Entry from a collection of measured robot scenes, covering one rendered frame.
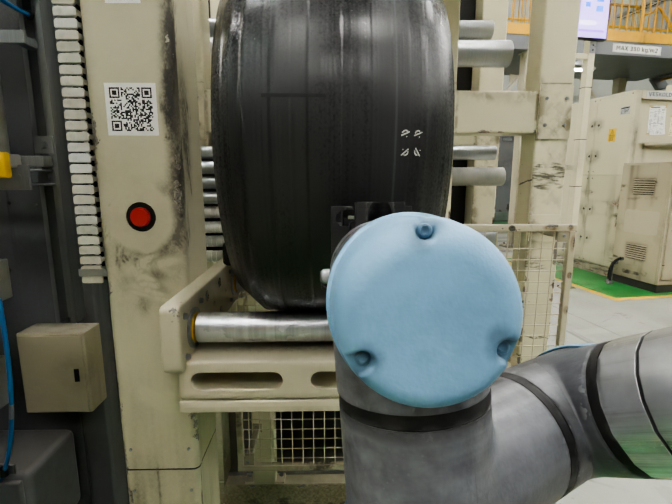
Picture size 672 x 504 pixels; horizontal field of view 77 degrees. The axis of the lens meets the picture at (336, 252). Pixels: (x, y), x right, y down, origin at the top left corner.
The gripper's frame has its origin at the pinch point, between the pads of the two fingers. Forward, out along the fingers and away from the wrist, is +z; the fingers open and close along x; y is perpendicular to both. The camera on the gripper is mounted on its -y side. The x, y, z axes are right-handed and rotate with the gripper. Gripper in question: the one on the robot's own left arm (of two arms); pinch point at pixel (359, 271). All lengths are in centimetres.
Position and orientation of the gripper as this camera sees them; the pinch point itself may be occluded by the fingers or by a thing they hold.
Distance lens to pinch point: 50.9
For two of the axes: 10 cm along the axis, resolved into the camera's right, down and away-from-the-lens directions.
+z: -0.2, -0.6, 10.0
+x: -10.0, 0.0, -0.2
